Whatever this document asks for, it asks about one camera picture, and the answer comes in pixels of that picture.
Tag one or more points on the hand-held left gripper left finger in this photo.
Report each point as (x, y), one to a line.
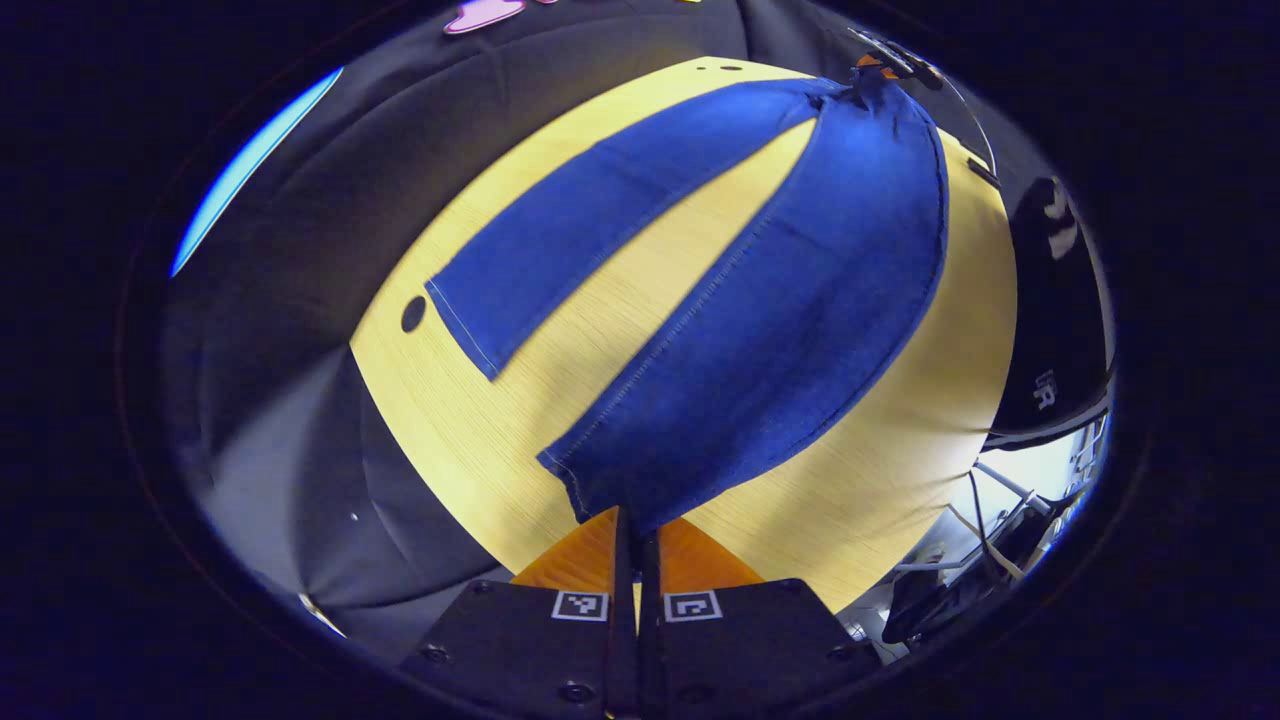
(624, 640)

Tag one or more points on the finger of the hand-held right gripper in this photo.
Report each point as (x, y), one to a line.
(872, 66)

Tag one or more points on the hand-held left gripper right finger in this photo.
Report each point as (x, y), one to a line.
(650, 640)

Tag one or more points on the blue jeans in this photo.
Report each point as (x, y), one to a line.
(780, 330)

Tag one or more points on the black backdrop cloth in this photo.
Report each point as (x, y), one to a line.
(330, 200)

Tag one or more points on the white metal frame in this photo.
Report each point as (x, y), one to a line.
(1005, 485)

